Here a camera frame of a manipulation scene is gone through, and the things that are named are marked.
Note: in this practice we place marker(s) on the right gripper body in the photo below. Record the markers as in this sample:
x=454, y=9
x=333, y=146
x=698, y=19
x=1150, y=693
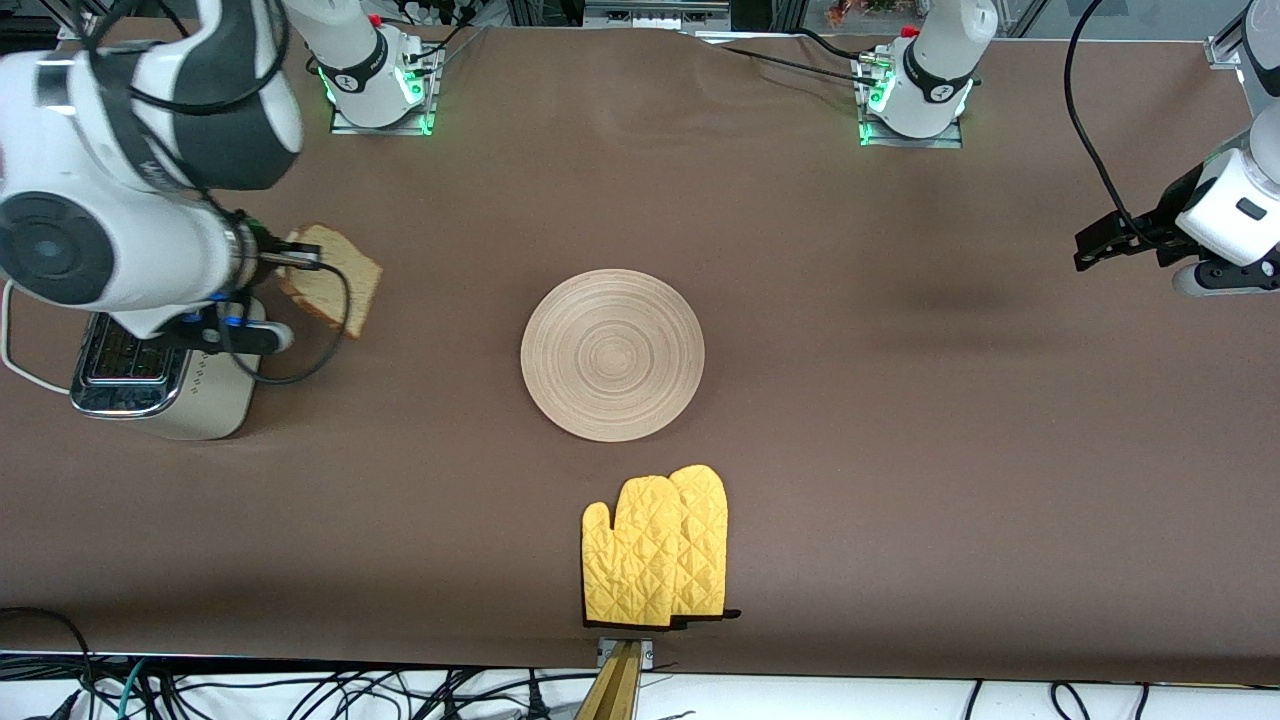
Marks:
x=262, y=250

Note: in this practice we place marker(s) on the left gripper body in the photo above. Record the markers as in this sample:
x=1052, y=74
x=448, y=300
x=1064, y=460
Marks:
x=1158, y=222

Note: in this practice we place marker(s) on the slice of brown bread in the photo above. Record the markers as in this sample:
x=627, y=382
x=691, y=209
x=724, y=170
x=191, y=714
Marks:
x=340, y=285

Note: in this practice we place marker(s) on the round light wooden plate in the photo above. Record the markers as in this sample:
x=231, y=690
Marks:
x=612, y=355

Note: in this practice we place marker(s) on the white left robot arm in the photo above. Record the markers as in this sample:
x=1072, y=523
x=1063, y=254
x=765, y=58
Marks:
x=930, y=80

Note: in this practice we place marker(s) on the cream and chrome toaster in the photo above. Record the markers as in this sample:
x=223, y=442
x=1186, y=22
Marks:
x=225, y=400

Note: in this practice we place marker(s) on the colourful toy pile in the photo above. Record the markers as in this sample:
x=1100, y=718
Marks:
x=870, y=10

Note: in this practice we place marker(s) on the brown table cover sheet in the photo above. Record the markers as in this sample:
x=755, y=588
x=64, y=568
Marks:
x=450, y=550

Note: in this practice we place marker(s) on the grey metal equipment box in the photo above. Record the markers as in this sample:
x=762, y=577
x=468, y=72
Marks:
x=655, y=12

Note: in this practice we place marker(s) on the yellow quilted oven mitt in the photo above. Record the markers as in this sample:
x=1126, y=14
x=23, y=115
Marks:
x=705, y=540
x=630, y=560

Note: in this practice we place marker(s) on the yellow wooden bar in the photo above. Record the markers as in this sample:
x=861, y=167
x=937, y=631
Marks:
x=612, y=695

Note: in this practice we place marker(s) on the aluminium frame corner profile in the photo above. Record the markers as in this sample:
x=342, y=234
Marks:
x=1225, y=50
x=75, y=20

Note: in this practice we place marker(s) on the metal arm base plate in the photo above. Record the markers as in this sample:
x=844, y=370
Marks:
x=910, y=143
x=430, y=95

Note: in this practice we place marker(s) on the small metal mount bracket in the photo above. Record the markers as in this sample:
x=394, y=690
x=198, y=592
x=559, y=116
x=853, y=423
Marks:
x=645, y=652

